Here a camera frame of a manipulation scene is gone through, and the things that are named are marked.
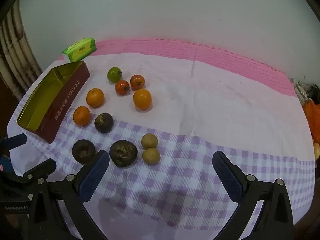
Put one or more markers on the large dark brown round fruit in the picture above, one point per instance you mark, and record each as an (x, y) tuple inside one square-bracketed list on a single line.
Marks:
[(123, 153)]

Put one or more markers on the green tissue pack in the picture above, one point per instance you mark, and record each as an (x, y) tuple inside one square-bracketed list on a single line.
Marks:
[(80, 48)]

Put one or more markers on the tan round fruit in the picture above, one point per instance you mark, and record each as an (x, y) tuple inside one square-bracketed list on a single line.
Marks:
[(151, 156), (149, 141)]

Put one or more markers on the pink and purple checked cloth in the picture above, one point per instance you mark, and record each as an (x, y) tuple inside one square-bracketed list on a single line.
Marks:
[(200, 105)]

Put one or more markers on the orange plastic bag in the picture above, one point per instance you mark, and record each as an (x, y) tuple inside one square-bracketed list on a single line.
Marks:
[(313, 120)]

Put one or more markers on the beige bamboo pattern curtain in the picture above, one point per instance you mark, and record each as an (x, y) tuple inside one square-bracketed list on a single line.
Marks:
[(15, 55)]

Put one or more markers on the dark red gold tin box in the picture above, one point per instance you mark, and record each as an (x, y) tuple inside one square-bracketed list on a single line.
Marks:
[(65, 100)]

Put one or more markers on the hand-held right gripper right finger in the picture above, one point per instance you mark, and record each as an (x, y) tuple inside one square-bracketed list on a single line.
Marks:
[(228, 177)]

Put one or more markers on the small red tomato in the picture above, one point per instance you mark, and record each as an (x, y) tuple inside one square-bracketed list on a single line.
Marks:
[(122, 87)]

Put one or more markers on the large orange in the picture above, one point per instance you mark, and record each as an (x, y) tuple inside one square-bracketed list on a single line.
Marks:
[(142, 99)]

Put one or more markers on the green tomato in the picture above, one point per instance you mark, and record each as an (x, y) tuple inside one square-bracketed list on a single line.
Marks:
[(114, 74)]

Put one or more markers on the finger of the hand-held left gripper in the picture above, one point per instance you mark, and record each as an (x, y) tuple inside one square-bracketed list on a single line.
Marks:
[(41, 168), (15, 140)]

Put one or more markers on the yellow fruit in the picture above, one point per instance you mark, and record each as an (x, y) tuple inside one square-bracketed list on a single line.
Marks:
[(317, 151)]

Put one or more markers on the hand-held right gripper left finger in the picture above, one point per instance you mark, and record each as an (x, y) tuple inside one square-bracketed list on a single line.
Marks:
[(93, 177)]

